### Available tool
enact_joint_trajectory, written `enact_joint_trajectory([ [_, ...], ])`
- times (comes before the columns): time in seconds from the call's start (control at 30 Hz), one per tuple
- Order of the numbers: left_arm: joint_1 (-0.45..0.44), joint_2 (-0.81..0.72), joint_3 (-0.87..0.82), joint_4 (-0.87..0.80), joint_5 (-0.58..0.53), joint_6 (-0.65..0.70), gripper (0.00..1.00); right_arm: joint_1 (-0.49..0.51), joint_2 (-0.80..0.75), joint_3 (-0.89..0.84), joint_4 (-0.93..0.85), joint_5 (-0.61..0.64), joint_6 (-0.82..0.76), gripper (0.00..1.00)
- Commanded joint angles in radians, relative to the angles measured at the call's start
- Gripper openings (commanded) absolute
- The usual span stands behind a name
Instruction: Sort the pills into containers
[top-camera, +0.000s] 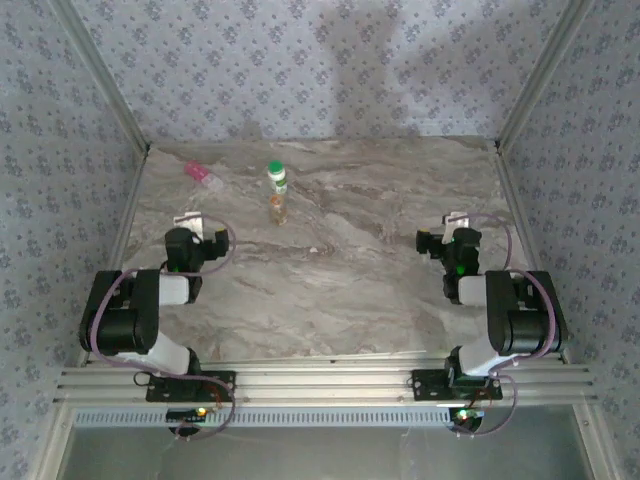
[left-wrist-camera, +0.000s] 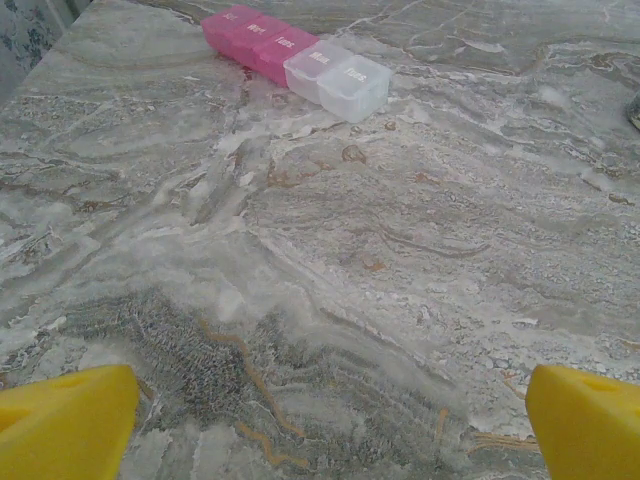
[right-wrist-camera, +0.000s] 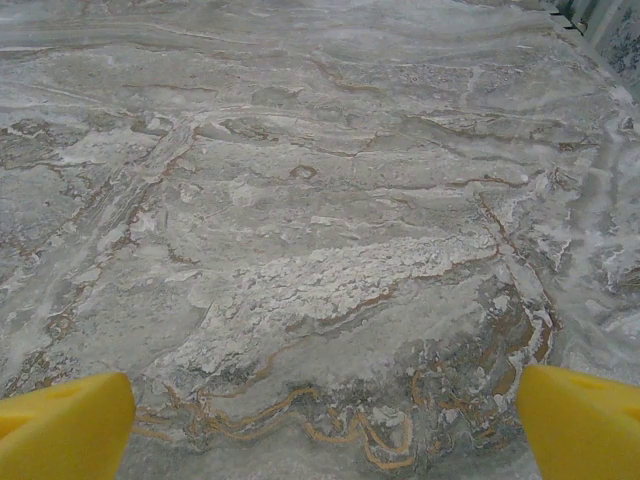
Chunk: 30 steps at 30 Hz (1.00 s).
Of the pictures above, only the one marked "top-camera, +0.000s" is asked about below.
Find aluminium table side rail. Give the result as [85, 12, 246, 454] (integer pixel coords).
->
[74, 147, 151, 366]
[494, 142, 571, 364]

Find clear pill bottle green cap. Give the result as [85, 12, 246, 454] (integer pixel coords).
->
[266, 159, 290, 227]

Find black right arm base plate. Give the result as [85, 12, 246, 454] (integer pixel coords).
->
[410, 368, 504, 401]

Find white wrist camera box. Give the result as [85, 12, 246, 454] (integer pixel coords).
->
[442, 211, 472, 244]
[173, 211, 205, 242]

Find grey slotted cable duct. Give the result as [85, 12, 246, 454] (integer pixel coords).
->
[72, 405, 454, 429]

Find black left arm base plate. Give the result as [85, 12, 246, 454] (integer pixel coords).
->
[145, 369, 237, 404]

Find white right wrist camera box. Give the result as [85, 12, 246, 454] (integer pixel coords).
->
[442, 211, 472, 244]

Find aluminium frame bar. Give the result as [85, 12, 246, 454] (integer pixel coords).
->
[29, 402, 76, 480]
[572, 399, 626, 480]

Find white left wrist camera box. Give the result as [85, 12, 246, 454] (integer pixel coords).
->
[173, 211, 205, 242]

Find pink and clear pill organizer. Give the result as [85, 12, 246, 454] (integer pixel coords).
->
[183, 160, 225, 191]

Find aluminium corner post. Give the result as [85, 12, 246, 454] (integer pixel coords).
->
[47, 0, 151, 154]
[493, 0, 599, 151]

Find grey metal panel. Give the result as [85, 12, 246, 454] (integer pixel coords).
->
[54, 424, 599, 480]

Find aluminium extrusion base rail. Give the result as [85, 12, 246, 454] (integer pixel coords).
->
[54, 352, 599, 404]

